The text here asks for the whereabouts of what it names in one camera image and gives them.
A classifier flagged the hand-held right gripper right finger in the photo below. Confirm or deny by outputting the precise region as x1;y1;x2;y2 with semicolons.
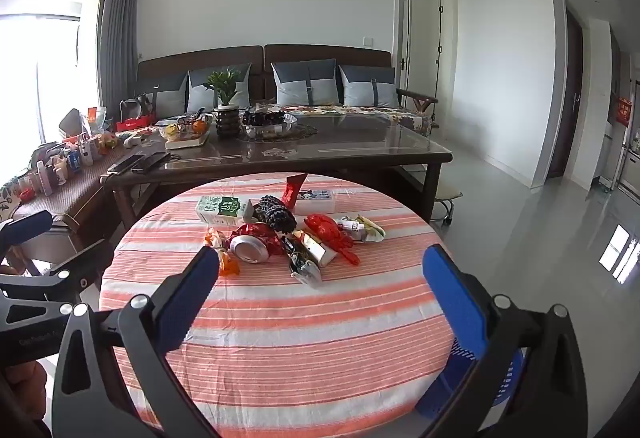
410;244;590;438

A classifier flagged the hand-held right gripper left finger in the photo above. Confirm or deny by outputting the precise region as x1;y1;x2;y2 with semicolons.
51;245;221;438

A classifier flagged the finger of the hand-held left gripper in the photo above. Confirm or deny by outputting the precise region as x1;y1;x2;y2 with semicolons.
0;210;53;263
0;238;119;303

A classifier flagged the green white milk carton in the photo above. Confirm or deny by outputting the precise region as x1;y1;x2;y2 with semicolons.
195;194;256;226

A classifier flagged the blue plastic basket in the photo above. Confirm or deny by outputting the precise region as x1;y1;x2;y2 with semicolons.
415;338;526;419

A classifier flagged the red white paper cup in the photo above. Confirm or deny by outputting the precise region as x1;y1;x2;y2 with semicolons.
292;230;341;267

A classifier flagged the red snack packet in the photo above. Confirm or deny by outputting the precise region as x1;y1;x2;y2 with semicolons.
281;173;308;209

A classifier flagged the white tissue packet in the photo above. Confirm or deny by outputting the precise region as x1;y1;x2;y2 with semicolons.
295;188;337;215

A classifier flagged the person's left hand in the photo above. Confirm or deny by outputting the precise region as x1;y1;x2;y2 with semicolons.
0;360;48;424

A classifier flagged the orange candy wrapper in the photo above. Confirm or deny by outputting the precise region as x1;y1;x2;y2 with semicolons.
204;228;240;277

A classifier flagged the crushed red can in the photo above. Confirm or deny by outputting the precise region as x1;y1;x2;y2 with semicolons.
225;224;283;263

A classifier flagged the cluster of small bottles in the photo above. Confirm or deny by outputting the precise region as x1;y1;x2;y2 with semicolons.
15;108;122;199

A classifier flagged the small metal stool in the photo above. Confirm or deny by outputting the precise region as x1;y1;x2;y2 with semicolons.
430;183;464;226

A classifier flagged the black shiny wrapper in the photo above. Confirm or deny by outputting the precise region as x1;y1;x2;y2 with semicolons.
282;238;322;289

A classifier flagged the black remote control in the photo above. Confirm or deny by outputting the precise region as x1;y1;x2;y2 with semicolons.
132;151;172;173
106;153;147;175

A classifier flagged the red white striped tablecloth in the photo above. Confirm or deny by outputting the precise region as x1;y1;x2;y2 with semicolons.
98;173;481;438

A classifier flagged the green yellow wrapper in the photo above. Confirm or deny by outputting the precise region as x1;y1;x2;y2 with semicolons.
336;214;387;243

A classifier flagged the red plastic bag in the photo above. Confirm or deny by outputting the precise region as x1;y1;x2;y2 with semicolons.
304;214;361;266

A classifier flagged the thick book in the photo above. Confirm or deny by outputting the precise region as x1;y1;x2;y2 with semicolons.
164;133;212;151

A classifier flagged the red box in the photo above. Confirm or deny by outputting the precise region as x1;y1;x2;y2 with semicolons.
116;115;154;133

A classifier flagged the fruit tray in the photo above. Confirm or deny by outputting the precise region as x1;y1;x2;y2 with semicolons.
159;115;212;142

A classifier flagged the dark wooden coffee table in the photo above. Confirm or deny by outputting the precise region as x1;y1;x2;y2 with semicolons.
100;110;453;229

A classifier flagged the tray of dark grapes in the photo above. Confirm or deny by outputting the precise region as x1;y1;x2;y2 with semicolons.
240;108;299;139

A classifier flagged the dark grey pillow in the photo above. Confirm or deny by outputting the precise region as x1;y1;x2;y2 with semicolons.
150;70;189;116

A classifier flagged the grey blue pillow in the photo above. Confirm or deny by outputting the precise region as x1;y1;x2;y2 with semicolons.
338;64;401;108
187;64;252;113
270;59;341;107

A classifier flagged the potted green plant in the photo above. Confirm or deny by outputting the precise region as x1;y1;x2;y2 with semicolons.
204;66;244;139

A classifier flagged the floral sofa cover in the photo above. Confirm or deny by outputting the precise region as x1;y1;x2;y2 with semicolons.
250;102;432;135

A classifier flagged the grey curtain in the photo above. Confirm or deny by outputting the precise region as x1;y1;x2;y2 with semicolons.
100;0;144;104

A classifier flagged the dark wooden door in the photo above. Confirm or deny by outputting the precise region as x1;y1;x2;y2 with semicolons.
545;10;584;181

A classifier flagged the white door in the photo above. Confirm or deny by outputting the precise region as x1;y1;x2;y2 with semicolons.
398;0;417;91

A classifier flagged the brown sofa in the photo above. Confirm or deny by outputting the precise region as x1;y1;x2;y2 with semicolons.
135;44;441;133

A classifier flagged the red wall decoration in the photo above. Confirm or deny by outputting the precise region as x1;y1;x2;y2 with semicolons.
614;95;634;127

